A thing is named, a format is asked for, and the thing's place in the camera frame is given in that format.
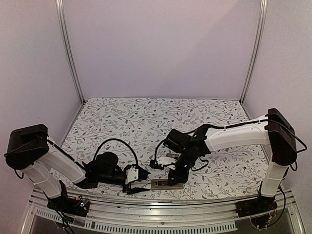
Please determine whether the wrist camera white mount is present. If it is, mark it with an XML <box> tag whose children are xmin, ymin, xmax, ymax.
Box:
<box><xmin>150</xmin><ymin>157</ymin><xmax>176</xmax><ymax>170</ymax></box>
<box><xmin>125</xmin><ymin>165</ymin><xmax>139</xmax><ymax>185</ymax></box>

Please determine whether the camera black cable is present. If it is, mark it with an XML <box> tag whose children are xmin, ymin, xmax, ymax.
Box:
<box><xmin>154</xmin><ymin>140</ymin><xmax>169</xmax><ymax>161</ymax></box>
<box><xmin>97</xmin><ymin>138</ymin><xmax>138</xmax><ymax>168</ymax></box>

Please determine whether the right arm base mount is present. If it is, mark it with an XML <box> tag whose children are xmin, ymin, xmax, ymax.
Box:
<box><xmin>235</xmin><ymin>191</ymin><xmax>277</xmax><ymax>217</ymax></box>

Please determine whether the aluminium frame post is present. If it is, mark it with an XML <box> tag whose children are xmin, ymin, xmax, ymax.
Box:
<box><xmin>239</xmin><ymin>0</ymin><xmax>268</xmax><ymax>106</ymax></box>
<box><xmin>55</xmin><ymin>0</ymin><xmax>86</xmax><ymax>105</ymax></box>

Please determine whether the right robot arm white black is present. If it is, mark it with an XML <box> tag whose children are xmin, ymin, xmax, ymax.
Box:
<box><xmin>163</xmin><ymin>108</ymin><xmax>297</xmax><ymax>213</ymax></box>

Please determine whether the white remote control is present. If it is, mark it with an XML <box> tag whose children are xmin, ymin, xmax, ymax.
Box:
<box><xmin>151</xmin><ymin>179</ymin><xmax>184</xmax><ymax>191</ymax></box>

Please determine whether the front aluminium rail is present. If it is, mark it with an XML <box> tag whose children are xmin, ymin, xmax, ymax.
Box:
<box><xmin>19</xmin><ymin>188</ymin><xmax>309</xmax><ymax>234</ymax></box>

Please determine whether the right camera black cable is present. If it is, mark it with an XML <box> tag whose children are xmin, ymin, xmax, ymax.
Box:
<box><xmin>154</xmin><ymin>140</ymin><xmax>169</xmax><ymax>161</ymax></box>

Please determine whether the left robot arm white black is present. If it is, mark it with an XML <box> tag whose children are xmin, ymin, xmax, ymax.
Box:
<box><xmin>4</xmin><ymin>124</ymin><xmax>149</xmax><ymax>212</ymax></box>

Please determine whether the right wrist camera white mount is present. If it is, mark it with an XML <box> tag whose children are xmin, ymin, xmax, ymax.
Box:
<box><xmin>150</xmin><ymin>157</ymin><xmax>176</xmax><ymax>170</ymax></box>

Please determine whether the floral patterned table mat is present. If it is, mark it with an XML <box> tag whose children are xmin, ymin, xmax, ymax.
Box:
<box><xmin>62</xmin><ymin>98</ymin><xmax>268</xmax><ymax>200</ymax></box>

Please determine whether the left camera black cable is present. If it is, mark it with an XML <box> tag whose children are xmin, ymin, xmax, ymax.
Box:
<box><xmin>97</xmin><ymin>138</ymin><xmax>138</xmax><ymax>168</ymax></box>

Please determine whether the left aluminium frame post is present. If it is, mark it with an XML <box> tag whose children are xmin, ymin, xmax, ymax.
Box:
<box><xmin>55</xmin><ymin>0</ymin><xmax>86</xmax><ymax>105</ymax></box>

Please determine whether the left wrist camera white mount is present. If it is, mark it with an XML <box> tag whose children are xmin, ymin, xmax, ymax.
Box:
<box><xmin>125</xmin><ymin>165</ymin><xmax>139</xmax><ymax>185</ymax></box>

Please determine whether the remote battery cover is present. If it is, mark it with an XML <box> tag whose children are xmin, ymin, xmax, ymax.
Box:
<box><xmin>166</xmin><ymin>153</ymin><xmax>179</xmax><ymax>158</ymax></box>

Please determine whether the right aluminium frame post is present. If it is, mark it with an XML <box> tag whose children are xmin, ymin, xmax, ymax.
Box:
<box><xmin>239</xmin><ymin>0</ymin><xmax>268</xmax><ymax>106</ymax></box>

